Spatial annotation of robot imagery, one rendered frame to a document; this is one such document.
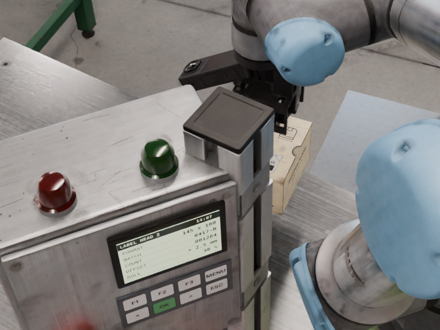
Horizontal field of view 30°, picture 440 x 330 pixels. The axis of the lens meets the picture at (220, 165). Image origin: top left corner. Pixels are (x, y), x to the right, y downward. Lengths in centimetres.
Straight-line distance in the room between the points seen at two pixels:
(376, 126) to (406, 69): 138
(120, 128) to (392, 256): 21
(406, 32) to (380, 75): 195
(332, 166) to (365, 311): 54
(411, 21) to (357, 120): 65
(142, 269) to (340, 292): 36
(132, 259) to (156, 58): 234
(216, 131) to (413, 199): 13
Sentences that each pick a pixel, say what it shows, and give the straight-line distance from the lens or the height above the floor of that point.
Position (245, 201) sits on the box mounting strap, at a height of 144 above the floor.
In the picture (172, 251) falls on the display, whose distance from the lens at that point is 56.
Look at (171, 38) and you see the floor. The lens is 295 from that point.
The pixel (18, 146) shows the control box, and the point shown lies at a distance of 58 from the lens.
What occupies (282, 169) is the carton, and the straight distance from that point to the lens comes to 114.
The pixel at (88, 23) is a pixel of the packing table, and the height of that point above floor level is 7.
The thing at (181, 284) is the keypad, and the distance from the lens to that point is 60.
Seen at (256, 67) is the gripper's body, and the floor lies 119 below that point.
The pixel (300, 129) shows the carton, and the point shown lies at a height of 102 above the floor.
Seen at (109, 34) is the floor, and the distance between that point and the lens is 300.
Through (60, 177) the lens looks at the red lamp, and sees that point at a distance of 52.
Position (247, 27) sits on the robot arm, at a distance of 99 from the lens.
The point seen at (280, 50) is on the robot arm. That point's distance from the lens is 87.
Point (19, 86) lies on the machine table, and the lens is 160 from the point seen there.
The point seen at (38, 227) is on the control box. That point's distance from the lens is 53.
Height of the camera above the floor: 188
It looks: 49 degrees down
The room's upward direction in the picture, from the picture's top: 3 degrees counter-clockwise
